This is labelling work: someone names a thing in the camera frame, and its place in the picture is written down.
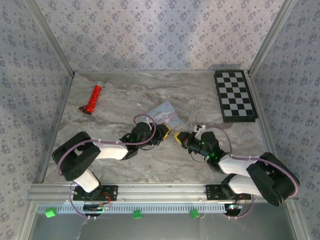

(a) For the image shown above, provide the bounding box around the black grey chessboard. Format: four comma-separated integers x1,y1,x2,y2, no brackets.
213,69,259,123

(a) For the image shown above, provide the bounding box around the red glitter tube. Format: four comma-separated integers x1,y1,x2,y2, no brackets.
78,84,103,115

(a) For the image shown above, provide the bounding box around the controller circuit board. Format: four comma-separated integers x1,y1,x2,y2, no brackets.
224,203,244,214
83,203,112,214

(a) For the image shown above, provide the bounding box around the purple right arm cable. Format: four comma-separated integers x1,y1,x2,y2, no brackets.
199,126,300,220

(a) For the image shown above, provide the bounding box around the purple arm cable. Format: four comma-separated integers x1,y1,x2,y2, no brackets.
56,114,158,221
199,126,300,220

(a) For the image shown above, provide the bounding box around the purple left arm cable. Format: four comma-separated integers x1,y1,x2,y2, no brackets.
56,114,158,221

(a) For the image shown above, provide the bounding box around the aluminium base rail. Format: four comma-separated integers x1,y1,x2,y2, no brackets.
27,183,300,202

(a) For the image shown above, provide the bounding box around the aluminium table back rail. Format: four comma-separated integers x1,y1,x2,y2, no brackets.
73,70,217,75

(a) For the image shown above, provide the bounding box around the grey slotted cable duct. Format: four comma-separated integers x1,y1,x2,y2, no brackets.
37,201,227,215

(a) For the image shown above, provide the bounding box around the aluminium table side rail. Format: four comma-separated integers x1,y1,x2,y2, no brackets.
33,72,76,185

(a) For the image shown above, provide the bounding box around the aluminium frame leg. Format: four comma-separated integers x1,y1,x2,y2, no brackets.
284,201,311,240
17,201,40,240

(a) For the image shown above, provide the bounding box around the aluminium frame post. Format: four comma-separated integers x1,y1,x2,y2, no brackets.
248,0,297,76
23,0,76,76

